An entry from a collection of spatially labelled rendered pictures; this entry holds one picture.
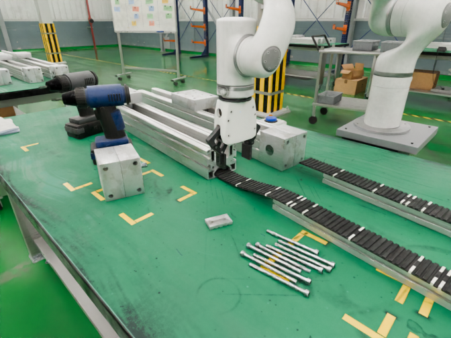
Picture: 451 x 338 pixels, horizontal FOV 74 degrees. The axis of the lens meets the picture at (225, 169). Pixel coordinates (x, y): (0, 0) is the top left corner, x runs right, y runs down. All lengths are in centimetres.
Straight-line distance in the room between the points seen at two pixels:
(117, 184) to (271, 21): 47
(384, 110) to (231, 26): 70
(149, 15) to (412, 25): 582
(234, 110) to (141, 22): 611
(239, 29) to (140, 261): 47
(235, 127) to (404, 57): 65
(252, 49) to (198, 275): 41
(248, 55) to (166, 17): 582
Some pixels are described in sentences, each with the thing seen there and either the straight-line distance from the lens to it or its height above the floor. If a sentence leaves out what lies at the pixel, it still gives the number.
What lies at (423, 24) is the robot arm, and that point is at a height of 115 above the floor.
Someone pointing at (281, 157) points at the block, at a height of 82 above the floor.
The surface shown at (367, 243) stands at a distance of 59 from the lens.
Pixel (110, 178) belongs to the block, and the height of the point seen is 84.
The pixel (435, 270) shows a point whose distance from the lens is 58.
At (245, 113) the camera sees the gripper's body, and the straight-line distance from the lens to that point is 70.
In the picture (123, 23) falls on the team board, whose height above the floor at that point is 112.
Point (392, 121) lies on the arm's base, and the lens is 121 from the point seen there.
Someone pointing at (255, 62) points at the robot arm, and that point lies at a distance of 59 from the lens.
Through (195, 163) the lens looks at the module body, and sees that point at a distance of 82.
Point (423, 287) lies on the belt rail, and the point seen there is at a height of 79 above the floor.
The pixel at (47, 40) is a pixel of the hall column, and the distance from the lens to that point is 1084.
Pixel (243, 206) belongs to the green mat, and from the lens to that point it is 69.
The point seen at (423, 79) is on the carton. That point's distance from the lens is 560.
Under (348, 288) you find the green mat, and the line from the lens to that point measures 54.
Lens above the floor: 115
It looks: 26 degrees down
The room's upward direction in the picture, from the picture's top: straight up
